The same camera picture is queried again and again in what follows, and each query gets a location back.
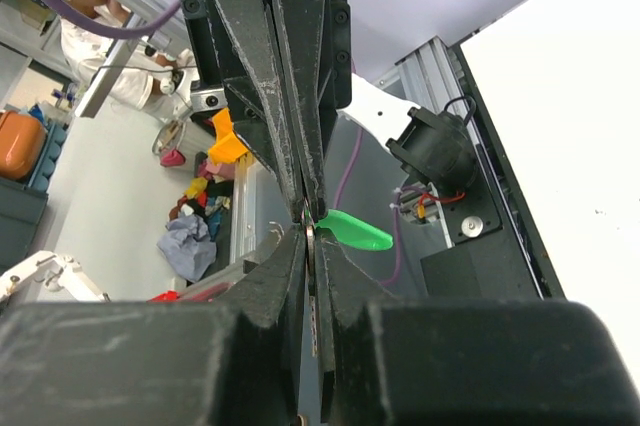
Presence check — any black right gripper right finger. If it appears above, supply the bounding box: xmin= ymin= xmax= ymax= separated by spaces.
xmin=314 ymin=238 xmax=639 ymax=425

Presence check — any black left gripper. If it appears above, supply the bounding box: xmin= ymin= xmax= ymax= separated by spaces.
xmin=181 ymin=0 xmax=352 ymax=214

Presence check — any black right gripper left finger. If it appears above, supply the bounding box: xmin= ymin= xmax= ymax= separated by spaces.
xmin=1 ymin=226 xmax=306 ymax=425

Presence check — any green plastic key tag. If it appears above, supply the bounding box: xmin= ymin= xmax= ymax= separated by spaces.
xmin=316 ymin=209 xmax=394 ymax=251

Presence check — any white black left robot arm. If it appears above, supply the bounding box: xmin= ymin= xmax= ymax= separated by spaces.
xmin=181 ymin=0 xmax=477 ymax=221

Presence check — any pile of coloured cloths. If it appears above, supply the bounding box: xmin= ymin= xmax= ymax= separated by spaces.
xmin=157 ymin=151 xmax=234 ymax=283

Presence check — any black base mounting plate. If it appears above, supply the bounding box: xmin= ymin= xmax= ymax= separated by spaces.
xmin=421 ymin=46 xmax=565 ymax=299

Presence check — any person in white shirt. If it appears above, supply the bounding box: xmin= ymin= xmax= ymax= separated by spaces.
xmin=57 ymin=0 xmax=201 ymax=120

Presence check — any orange container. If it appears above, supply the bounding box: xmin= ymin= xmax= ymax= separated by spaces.
xmin=1 ymin=111 xmax=46 ymax=181

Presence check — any aluminium frame rail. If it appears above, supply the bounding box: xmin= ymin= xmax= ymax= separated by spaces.
xmin=397 ymin=37 xmax=461 ymax=113

